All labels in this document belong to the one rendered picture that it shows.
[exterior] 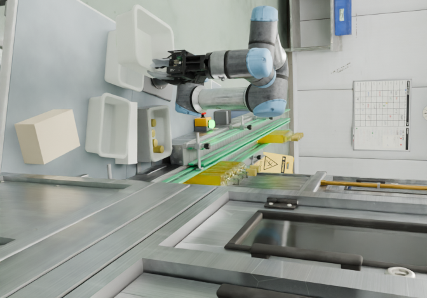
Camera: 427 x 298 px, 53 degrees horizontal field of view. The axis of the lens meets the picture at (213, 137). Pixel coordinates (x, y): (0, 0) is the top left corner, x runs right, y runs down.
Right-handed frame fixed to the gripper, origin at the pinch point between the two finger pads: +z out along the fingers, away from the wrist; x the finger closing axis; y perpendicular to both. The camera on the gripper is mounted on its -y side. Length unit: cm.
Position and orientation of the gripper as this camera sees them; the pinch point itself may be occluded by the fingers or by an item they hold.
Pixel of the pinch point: (152, 70)
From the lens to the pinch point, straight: 127.1
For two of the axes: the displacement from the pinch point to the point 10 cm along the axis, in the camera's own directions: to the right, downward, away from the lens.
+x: -0.3, 10.0, -0.4
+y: -3.9, -0.5, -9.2
